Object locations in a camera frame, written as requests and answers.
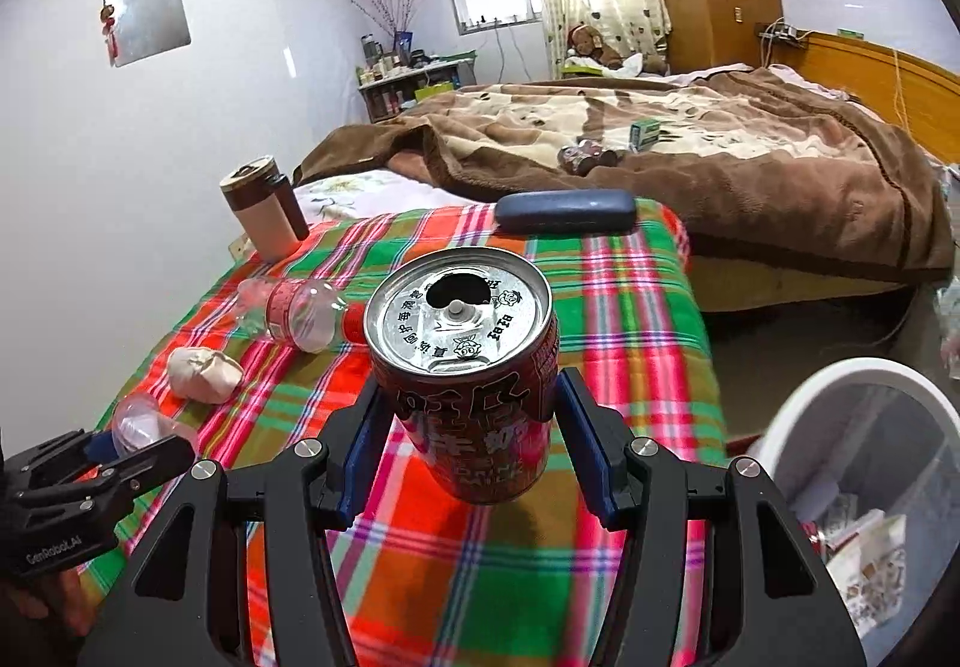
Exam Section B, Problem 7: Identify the small red milk can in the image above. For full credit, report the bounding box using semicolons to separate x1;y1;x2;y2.
364;249;562;504

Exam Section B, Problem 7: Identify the red hanging ornament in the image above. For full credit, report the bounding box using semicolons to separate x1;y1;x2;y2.
101;0;125;65

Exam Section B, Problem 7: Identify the beige brown lidded mug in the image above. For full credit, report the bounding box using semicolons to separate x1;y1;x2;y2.
219;157;310;263

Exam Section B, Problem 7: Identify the vase with dry branches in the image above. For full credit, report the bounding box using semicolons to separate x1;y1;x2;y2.
351;0;440;68

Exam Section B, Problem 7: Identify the floral white bedsheet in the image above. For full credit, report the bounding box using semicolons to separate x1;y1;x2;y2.
292;168;440;225

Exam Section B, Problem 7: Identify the row of toiletry bottles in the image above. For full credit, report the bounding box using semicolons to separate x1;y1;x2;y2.
358;32;412;86

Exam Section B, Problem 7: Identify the person's left hand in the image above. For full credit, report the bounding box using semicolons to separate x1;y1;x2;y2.
0;562;98;645

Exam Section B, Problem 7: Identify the dark blue glasses case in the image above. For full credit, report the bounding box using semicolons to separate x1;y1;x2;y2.
495;189;637;235

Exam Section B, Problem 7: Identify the silver wall poster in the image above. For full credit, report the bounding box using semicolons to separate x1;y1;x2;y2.
101;0;192;68

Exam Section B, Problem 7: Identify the white patterned cup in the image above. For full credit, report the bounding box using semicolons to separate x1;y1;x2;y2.
166;346;245;405

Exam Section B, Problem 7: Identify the white trash bin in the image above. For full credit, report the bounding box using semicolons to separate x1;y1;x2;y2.
742;358;957;645

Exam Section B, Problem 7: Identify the yellow bed base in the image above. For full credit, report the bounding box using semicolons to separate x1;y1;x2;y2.
690;253;910;315

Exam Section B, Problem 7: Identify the brown teddy bear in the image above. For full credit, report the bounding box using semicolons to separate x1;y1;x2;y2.
566;23;623;71

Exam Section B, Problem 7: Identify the clear plastic cup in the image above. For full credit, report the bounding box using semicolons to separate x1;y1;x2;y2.
112;393;200;458

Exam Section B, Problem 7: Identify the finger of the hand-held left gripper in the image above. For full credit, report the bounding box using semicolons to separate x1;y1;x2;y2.
7;428;117;488
15;434;197;510

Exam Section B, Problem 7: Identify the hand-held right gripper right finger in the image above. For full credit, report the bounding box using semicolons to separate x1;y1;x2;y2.
555;367;867;667

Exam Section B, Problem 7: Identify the clear plastic bottle red label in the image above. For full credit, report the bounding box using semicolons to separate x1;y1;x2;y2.
236;277;368;354

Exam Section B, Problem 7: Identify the plaid tablecloth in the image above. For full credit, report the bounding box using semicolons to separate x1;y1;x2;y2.
75;202;728;667

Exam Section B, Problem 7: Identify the dark crumpled wrapper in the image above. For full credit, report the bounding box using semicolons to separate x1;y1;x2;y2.
559;140;620;177

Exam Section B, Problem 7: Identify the white storage shelf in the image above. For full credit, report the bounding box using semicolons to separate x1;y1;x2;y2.
358;55;477;124

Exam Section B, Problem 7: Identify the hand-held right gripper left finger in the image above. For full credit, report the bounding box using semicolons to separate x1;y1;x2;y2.
75;378;395;667

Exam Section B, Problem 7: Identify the brown fleece blanket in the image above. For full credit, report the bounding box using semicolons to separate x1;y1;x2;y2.
292;65;955;285

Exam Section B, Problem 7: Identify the wooden headboard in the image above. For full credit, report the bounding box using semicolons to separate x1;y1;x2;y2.
780;29;960;169

